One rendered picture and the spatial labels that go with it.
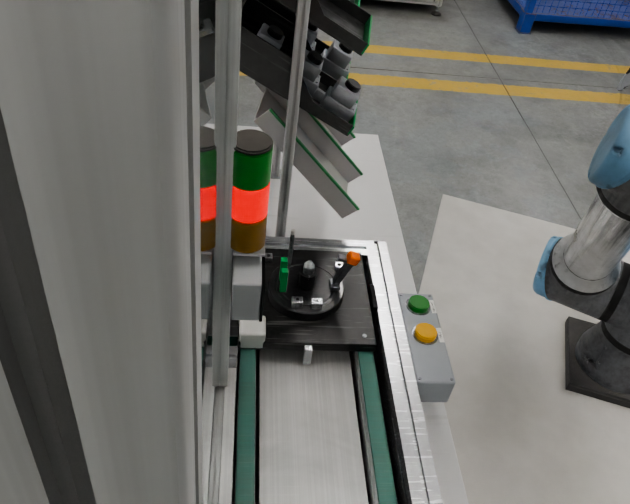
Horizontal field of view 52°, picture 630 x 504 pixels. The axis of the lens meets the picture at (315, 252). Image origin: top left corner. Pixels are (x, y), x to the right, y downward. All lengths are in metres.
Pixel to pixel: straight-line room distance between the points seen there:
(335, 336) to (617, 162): 0.54
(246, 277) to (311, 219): 0.72
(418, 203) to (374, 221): 1.57
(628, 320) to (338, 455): 0.57
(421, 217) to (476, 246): 1.48
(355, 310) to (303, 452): 0.28
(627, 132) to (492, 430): 0.60
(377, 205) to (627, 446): 0.76
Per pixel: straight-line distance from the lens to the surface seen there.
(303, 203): 1.57
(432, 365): 1.14
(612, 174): 0.88
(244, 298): 0.83
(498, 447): 1.21
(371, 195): 1.63
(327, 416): 1.09
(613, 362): 1.33
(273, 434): 1.06
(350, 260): 1.13
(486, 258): 1.54
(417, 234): 2.93
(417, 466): 1.02
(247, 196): 0.77
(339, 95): 1.21
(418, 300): 1.22
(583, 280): 1.19
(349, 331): 1.14
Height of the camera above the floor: 1.82
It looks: 42 degrees down
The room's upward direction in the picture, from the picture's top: 9 degrees clockwise
